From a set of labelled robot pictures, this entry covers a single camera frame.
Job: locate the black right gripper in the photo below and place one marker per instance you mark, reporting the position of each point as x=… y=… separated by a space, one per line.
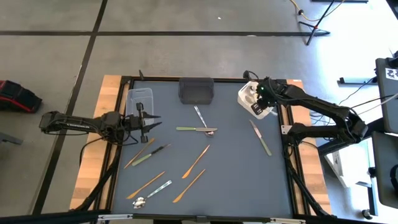
x=265 y=91

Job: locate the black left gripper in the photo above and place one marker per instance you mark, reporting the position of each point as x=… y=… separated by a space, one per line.
x=133 y=122

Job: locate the slim gold utensil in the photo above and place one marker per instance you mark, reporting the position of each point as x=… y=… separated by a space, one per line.
x=140 y=153

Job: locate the wooden knife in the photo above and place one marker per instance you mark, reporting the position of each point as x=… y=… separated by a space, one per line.
x=196 y=161

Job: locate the wooden utensil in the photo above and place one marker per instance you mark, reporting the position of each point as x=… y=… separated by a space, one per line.
x=146 y=185

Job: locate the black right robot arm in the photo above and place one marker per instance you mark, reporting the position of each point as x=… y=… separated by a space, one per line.
x=323 y=109

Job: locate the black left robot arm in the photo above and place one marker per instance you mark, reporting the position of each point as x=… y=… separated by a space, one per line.
x=77 y=123

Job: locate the white plastic bin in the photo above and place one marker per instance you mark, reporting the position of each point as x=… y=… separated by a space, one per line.
x=245 y=96

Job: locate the clear plastic bin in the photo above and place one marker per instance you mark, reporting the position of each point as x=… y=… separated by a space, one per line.
x=140 y=96

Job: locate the all-silver spoon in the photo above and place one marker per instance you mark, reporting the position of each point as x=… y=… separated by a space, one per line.
x=201 y=117

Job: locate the wooden side board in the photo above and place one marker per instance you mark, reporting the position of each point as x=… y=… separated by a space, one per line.
x=314 y=174
x=105 y=102

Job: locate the dark grey plastic bin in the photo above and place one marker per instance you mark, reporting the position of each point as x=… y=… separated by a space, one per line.
x=196 y=90

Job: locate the gold table knife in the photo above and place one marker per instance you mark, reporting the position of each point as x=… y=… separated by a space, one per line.
x=189 y=185

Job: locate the black tripod stand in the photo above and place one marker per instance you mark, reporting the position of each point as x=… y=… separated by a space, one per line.
x=315 y=29

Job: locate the white box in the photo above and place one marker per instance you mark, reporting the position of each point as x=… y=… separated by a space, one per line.
x=337 y=166

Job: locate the black equipment cabinet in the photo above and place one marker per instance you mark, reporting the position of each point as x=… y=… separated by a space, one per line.
x=387 y=93

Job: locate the red and black case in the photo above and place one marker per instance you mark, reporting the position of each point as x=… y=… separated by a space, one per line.
x=17 y=96

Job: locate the black panel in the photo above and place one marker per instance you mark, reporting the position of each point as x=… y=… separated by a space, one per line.
x=385 y=168

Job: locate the grey floor object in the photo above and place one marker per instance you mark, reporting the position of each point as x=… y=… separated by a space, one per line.
x=9 y=139

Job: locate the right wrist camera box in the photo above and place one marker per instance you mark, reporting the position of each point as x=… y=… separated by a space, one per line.
x=256 y=108

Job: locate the black table frame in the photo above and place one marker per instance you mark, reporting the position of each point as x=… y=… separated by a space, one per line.
x=224 y=79

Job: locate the small black post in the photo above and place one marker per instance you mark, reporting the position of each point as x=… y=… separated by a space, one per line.
x=141 y=75

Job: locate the black corner bracket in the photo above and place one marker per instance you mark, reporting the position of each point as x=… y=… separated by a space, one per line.
x=126 y=81

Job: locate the black floor bracket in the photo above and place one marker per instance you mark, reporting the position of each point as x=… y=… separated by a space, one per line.
x=354 y=81

